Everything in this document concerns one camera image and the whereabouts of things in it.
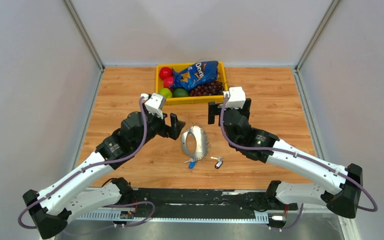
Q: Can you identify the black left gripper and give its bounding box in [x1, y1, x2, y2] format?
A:
[132, 102, 185, 151]

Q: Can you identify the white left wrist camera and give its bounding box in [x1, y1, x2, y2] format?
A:
[140, 92, 167, 120]

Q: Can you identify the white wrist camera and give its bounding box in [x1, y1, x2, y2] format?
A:
[223, 86, 246, 109]
[140, 92, 167, 120]

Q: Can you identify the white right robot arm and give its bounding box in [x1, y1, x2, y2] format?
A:
[208, 98, 363, 219]

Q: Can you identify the blue Doritos chip bag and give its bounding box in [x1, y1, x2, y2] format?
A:
[169, 60, 219, 91]

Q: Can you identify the dark green lime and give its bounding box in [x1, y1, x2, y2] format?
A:
[172, 88, 190, 98]

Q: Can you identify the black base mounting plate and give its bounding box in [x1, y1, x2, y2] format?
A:
[118, 188, 286, 219]

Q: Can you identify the silver metal key holder plate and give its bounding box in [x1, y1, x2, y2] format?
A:
[181, 125, 209, 162]

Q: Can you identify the slotted aluminium cable duct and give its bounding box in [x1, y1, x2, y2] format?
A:
[76, 209, 269, 224]

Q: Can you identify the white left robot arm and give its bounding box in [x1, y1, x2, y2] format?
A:
[22, 111, 186, 240]

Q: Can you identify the black tag key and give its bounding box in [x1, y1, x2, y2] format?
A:
[210, 156, 224, 169]

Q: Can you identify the purple grape bunch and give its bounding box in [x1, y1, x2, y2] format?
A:
[189, 80, 224, 97]

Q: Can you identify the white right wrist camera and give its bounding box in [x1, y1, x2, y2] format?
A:
[223, 86, 246, 109]

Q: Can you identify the pink red apple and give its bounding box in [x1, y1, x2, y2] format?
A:
[163, 76, 175, 89]

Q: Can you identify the blue tag key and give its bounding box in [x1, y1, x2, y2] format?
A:
[184, 158, 197, 169]

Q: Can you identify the light green apple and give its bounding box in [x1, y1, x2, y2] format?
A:
[158, 87, 173, 99]

